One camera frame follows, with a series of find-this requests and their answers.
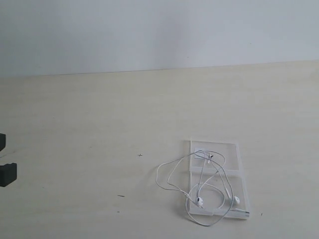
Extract white wired earphones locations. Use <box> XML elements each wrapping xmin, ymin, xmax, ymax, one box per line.
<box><xmin>156</xmin><ymin>150</ymin><xmax>250</xmax><ymax>227</ymax></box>

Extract white square sticker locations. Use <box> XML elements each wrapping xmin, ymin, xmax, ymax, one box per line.
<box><xmin>194</xmin><ymin>148</ymin><xmax>206</xmax><ymax>159</ymax></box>

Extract clear plastic case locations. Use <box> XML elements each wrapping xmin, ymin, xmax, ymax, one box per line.
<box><xmin>186</xmin><ymin>140</ymin><xmax>250</xmax><ymax>224</ymax></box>

